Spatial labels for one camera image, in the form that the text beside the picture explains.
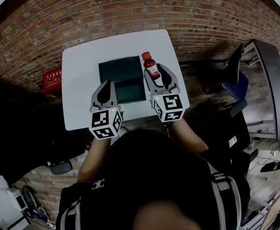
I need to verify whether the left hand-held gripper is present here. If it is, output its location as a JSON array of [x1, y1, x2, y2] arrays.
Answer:
[[88, 79, 125, 141]]

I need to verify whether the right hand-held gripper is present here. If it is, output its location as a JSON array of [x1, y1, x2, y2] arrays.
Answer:
[[143, 64, 187, 123]]

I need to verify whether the red drink bottle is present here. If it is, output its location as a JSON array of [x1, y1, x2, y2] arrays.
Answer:
[[140, 51, 161, 80]]

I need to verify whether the dark green box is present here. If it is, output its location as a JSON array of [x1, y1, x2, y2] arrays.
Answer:
[[98, 55, 147, 105]]

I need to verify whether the person's left forearm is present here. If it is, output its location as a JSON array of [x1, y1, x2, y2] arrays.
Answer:
[[77, 137, 112, 183]]

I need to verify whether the person's right forearm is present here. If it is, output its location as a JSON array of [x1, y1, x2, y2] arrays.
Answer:
[[169, 118, 209, 156]]

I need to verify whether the red plastic crate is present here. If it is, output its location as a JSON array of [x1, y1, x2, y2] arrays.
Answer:
[[42, 67, 63, 92]]

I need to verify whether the blue office chair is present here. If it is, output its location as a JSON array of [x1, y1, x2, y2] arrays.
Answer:
[[221, 43, 250, 117]]

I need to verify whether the person's black shirt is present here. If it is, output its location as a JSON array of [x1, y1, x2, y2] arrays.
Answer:
[[55, 129, 251, 230]]

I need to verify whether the black mesh office chair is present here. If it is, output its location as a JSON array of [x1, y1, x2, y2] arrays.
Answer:
[[0, 76, 88, 184]]

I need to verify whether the grey desk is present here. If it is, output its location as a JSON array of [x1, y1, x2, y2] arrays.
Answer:
[[241, 39, 280, 141]]

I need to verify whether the person's chin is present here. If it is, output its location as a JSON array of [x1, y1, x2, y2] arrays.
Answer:
[[132, 201, 194, 230]]

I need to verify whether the grey black backpack strap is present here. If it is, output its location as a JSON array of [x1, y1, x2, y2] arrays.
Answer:
[[59, 200, 82, 230], [208, 163, 243, 230]]

